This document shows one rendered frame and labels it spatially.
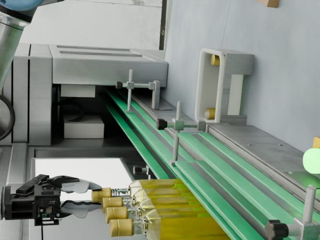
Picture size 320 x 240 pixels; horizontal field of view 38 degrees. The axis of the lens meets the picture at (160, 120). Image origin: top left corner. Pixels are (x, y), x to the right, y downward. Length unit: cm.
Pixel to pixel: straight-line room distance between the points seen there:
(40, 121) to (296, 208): 141
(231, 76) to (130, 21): 358
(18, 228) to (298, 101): 75
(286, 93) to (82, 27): 375
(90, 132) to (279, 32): 121
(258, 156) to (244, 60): 38
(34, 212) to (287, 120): 60
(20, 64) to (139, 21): 296
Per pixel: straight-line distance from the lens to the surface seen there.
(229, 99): 126
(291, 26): 112
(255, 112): 125
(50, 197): 104
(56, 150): 201
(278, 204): 79
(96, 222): 128
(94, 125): 215
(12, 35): 110
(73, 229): 124
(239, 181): 86
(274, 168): 90
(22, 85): 198
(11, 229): 126
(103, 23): 475
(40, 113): 200
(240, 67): 126
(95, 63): 198
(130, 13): 479
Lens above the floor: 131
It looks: 15 degrees down
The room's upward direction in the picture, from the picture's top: 89 degrees counter-clockwise
